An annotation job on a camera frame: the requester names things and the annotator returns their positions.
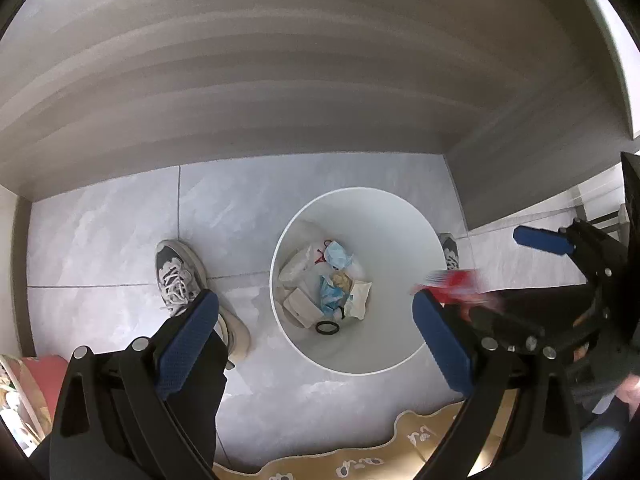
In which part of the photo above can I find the person's left grey sneaker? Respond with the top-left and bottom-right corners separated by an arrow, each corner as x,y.
155,239 -> 207,317

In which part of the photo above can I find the white snack packet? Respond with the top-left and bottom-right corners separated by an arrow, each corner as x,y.
345,280 -> 373,320

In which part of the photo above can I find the blue face mask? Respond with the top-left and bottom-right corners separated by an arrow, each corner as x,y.
324,241 -> 355,270

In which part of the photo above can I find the white plastic bag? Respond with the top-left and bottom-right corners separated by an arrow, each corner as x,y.
278,245 -> 326,283

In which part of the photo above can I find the blue crumpled wrapper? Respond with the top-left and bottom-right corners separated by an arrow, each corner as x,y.
318,275 -> 346,313

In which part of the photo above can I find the grey wooden desk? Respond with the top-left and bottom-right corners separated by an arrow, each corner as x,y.
0,0 -> 640,226

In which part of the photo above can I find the white round trash bin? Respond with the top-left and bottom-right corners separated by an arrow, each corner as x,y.
270,187 -> 453,375

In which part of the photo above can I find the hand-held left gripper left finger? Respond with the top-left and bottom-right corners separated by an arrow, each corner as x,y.
50,290 -> 236,480

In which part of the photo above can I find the red snack packet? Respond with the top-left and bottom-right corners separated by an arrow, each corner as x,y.
410,267 -> 506,318

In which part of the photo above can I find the floral patterned cloth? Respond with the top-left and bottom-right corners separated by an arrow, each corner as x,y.
0,355 -> 43,456

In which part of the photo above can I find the yellow patterned rug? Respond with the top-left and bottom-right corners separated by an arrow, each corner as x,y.
212,400 -> 511,480

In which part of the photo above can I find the pink cloth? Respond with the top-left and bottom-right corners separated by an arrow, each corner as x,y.
22,355 -> 68,436

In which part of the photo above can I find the person's right hand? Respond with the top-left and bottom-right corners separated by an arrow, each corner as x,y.
618,376 -> 640,409

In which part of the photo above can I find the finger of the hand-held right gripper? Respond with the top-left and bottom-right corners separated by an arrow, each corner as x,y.
464,304 -> 603,350
513,219 -> 630,282

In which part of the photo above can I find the white paper box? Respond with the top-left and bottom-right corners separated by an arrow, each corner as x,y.
283,287 -> 326,328

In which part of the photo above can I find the grey metal frame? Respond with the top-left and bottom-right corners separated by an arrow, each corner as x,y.
572,182 -> 631,235

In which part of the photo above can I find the person's grey sneaker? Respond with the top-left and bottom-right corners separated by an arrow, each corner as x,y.
438,232 -> 462,273
155,239 -> 207,317

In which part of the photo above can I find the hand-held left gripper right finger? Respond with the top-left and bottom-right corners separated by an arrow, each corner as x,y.
412,290 -> 583,480

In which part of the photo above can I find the person's right grey sneaker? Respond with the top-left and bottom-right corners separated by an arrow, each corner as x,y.
438,232 -> 462,273

